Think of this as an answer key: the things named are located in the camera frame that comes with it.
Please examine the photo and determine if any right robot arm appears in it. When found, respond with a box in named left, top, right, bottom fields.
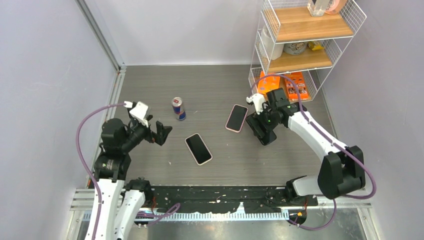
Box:
left=245, top=88, right=366, bottom=205

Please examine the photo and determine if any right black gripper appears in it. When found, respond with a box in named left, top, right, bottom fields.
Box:
left=247, top=101, right=279, bottom=138

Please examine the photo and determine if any black phone case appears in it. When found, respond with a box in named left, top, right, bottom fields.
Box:
left=259, top=131, right=277, bottom=146

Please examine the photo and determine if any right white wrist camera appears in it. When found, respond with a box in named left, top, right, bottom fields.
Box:
left=246, top=93, right=268, bottom=115

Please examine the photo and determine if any white bottle on shelf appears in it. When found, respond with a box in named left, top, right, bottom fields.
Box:
left=260, top=25, right=284, bottom=61

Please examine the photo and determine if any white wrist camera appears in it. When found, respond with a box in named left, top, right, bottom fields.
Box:
left=124, top=101, right=150, bottom=127
left=246, top=93, right=268, bottom=115

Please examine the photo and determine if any phone in cream case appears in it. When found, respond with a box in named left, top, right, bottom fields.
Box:
left=184, top=133, right=213, bottom=166

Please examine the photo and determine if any round tin on shelf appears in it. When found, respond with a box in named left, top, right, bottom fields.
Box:
left=283, top=42, right=308, bottom=56

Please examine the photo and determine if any pink tape roll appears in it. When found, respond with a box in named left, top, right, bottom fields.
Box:
left=325, top=0, right=348, bottom=15

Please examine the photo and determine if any Red Bull can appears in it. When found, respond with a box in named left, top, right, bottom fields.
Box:
left=171, top=97, right=187, bottom=121

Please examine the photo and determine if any white wire shelf rack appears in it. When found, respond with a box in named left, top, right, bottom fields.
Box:
left=248, top=0, right=367, bottom=101

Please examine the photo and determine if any clear glass jar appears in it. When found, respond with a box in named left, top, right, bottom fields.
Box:
left=307, top=0, right=330, bottom=17

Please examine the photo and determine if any aluminium frame rail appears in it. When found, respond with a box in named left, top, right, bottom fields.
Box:
left=70, top=0, right=127, bottom=213

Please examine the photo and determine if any phone in pink case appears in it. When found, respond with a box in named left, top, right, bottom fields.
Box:
left=225, top=104, right=248, bottom=133

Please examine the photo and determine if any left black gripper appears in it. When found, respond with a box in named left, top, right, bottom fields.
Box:
left=121, top=114, right=172, bottom=151

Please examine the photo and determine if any orange snack box left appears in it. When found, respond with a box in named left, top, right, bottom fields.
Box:
left=257, top=76, right=281, bottom=100

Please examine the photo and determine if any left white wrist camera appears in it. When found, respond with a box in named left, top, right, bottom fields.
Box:
left=124, top=101, right=150, bottom=127

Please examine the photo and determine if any yellow packet on shelf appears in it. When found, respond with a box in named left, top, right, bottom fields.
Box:
left=307, top=40, right=325, bottom=51

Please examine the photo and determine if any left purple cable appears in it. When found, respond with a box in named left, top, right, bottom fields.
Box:
left=75, top=101, right=182, bottom=240

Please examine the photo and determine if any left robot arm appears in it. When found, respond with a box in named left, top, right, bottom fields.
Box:
left=85, top=118, right=173, bottom=240

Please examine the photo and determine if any orange snack box right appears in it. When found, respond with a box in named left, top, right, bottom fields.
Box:
left=284, top=72, right=310, bottom=102

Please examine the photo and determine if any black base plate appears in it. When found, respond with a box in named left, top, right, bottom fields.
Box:
left=143, top=185, right=318, bottom=214

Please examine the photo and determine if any orange snack box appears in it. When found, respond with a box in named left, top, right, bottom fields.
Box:
left=284, top=72, right=310, bottom=102
left=257, top=76, right=281, bottom=100

